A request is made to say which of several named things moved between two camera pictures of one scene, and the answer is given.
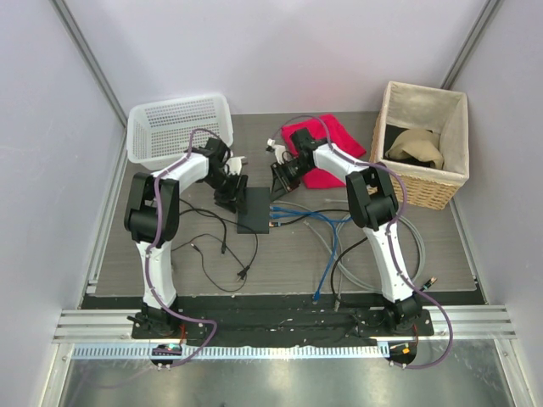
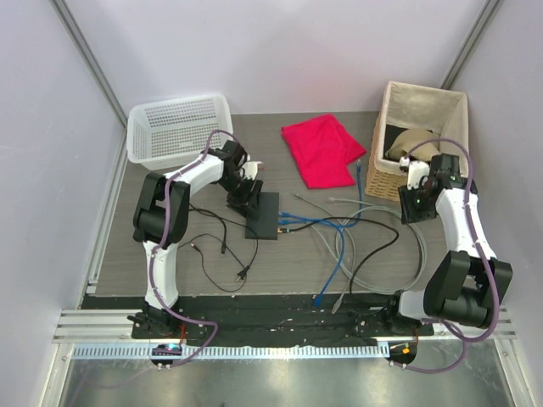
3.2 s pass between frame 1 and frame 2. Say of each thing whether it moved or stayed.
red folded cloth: stayed
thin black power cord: stayed
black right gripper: moved
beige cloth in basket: stayed
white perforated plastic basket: stayed
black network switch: moved
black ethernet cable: moved
